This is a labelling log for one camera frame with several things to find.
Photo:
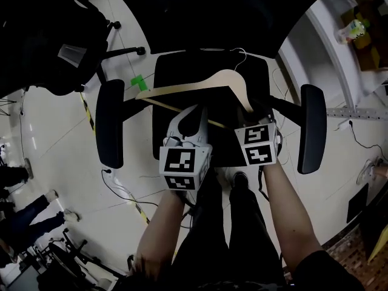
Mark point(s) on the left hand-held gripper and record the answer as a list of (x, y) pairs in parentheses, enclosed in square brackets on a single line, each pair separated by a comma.
[(182, 162)]

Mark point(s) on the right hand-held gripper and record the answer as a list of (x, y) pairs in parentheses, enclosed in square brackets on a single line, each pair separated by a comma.
[(257, 144)]

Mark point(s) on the wooden hanger with metal hook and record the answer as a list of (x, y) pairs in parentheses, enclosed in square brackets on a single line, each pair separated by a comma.
[(224, 77)]

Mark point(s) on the person's right forearm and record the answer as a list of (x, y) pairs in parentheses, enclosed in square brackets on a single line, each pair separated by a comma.
[(291, 211)]

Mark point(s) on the person's left forearm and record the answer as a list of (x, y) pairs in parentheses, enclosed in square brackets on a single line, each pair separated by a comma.
[(160, 235)]

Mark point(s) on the person's black shoe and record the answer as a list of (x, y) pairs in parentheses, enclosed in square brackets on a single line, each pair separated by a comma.
[(240, 179)]

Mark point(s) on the black mesh office chair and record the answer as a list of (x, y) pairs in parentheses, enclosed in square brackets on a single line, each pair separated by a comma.
[(212, 65), (45, 41)]

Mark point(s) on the green floor tape mark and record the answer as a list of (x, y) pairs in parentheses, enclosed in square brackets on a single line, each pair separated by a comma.
[(139, 83)]

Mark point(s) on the white power adapter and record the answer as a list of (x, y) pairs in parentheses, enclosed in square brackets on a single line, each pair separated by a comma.
[(342, 126)]

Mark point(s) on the person's black trousers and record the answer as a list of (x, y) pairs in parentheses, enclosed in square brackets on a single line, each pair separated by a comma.
[(242, 238)]

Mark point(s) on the person's black shirt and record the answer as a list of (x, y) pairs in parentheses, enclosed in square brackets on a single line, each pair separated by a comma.
[(327, 271)]

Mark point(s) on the cardboard box with yellow print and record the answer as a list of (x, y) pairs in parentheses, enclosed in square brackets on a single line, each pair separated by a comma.
[(371, 50)]

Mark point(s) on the green label drink bottle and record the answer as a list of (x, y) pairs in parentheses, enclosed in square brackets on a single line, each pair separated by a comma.
[(351, 30)]

